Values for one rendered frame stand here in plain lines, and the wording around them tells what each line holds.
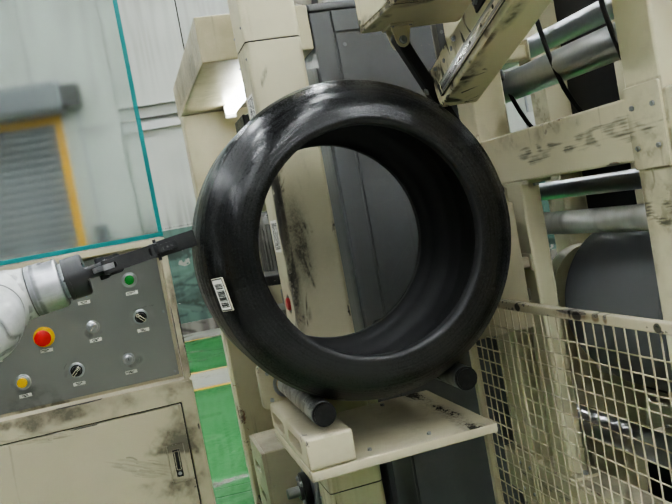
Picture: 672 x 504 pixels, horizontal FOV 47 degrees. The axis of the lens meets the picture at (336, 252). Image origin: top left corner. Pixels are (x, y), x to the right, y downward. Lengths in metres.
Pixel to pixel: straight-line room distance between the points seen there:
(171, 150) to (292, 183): 8.92
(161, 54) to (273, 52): 9.09
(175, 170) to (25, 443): 8.71
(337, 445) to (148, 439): 0.76
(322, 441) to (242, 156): 0.52
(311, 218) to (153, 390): 0.63
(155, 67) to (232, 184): 9.51
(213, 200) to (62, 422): 0.90
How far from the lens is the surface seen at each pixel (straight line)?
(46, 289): 1.41
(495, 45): 1.62
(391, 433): 1.58
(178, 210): 10.60
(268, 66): 1.79
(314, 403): 1.43
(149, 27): 10.96
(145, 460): 2.10
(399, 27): 1.82
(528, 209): 1.90
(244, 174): 1.35
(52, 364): 2.11
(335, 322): 1.78
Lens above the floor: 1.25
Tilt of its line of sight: 3 degrees down
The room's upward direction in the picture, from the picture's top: 10 degrees counter-clockwise
